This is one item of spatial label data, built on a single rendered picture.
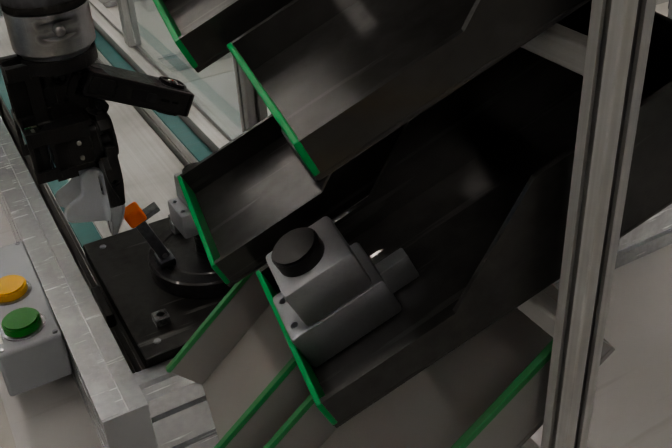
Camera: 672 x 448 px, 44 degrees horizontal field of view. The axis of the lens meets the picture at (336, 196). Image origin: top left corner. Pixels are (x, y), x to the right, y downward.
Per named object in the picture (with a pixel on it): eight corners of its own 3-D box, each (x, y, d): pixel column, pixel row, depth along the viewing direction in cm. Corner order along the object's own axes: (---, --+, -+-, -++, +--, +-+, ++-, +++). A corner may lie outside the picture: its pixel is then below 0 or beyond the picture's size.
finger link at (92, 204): (70, 246, 87) (50, 170, 82) (125, 229, 90) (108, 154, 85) (77, 261, 85) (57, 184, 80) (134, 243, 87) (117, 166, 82)
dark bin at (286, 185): (229, 288, 58) (169, 218, 53) (192, 197, 68) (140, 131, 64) (566, 64, 58) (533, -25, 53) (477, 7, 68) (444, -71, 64)
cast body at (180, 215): (185, 240, 91) (175, 185, 88) (170, 222, 95) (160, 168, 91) (253, 215, 95) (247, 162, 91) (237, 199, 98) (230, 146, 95)
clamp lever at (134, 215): (160, 264, 93) (124, 219, 88) (154, 255, 94) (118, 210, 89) (186, 245, 93) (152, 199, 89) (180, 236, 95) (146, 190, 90)
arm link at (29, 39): (76, -16, 79) (99, 7, 73) (86, 30, 82) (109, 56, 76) (-6, 0, 76) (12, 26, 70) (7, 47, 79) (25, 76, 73)
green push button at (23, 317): (9, 349, 89) (4, 335, 88) (2, 328, 92) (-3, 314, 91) (47, 335, 90) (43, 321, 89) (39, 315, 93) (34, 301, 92)
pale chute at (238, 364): (237, 492, 67) (193, 477, 65) (204, 383, 78) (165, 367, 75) (466, 233, 62) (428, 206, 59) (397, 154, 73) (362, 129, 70)
